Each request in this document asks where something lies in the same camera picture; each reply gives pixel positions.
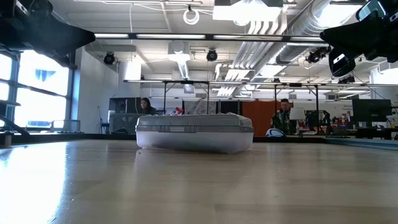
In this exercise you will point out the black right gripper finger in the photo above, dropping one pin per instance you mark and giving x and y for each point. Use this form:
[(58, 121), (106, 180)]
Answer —
[(351, 34)]

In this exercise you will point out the clear plastic supply box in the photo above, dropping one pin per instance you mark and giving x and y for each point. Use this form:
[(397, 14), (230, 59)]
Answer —
[(196, 140)]

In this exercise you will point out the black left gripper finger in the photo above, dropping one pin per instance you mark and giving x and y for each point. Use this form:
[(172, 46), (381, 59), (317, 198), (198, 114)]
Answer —
[(62, 39)]

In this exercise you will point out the black background rig frame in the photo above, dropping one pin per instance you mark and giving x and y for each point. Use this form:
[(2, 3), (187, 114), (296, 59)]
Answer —
[(186, 82), (295, 84)]

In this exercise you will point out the white laptop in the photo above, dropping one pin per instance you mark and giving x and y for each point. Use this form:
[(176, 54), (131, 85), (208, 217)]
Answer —
[(297, 113)]

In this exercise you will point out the ceiling light panel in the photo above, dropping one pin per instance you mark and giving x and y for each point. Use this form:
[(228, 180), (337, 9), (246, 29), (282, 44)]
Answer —
[(245, 14)]

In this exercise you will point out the large bright window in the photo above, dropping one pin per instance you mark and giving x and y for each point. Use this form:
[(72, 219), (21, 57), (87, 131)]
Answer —
[(40, 109)]

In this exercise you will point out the person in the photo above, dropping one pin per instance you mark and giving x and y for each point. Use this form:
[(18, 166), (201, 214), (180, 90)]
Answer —
[(284, 119), (146, 105)]

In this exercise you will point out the black overhead light bar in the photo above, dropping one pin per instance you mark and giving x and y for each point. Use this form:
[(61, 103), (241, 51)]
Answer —
[(211, 37)]

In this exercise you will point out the black ceiling camera cluster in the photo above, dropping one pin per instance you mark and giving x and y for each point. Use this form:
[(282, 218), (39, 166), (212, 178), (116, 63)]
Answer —
[(317, 56)]

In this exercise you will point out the red robot arm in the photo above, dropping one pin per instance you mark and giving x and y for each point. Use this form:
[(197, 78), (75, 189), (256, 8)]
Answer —
[(179, 110)]

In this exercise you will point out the orange partition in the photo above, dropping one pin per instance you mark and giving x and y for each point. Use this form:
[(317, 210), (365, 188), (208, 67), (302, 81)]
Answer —
[(258, 115)]

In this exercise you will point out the white blue helmet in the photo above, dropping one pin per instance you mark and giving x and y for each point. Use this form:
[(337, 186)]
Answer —
[(275, 133)]

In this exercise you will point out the black aluminium table frame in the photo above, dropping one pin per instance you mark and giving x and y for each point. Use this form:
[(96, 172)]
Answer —
[(46, 137)]

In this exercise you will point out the silver ventilation duct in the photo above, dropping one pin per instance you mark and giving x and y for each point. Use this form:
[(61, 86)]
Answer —
[(298, 51)]

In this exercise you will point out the white ceiling duct unit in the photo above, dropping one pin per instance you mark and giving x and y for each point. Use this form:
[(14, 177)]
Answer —
[(178, 56)]

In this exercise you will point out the grey chair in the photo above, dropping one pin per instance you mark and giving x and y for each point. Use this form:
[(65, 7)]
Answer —
[(124, 123)]

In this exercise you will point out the black monitor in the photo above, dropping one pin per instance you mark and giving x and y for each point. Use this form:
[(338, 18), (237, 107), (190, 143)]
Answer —
[(371, 110), (124, 105)]

